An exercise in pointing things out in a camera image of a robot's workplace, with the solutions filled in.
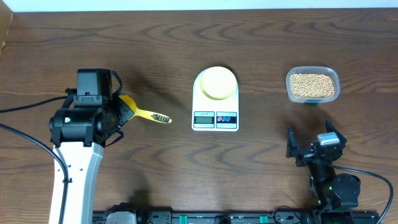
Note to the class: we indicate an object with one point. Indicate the brown cardboard edge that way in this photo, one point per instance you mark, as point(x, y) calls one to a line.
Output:
point(6, 16)

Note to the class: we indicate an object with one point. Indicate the yellow plastic measuring scoop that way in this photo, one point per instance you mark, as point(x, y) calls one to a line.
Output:
point(150, 115)

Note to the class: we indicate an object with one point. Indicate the white digital kitchen scale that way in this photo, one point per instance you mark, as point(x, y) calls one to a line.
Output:
point(214, 115)

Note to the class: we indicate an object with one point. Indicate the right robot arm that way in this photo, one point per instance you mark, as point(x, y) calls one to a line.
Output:
point(337, 195)

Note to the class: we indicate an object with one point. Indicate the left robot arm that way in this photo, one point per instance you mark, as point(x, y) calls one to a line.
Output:
point(90, 115)

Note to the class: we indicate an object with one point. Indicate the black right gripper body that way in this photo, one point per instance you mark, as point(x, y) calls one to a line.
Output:
point(305, 158)

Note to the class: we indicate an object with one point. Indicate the yellow plastic bowl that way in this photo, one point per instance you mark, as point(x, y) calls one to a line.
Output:
point(218, 83)

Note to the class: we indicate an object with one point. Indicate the clear plastic container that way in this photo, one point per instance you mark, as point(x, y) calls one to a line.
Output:
point(313, 69)

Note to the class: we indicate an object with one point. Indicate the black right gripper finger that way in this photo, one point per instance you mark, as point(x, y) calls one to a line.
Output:
point(292, 148)
point(331, 129)

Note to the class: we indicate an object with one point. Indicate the soybeans pile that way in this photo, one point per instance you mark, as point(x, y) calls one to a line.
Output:
point(308, 85)

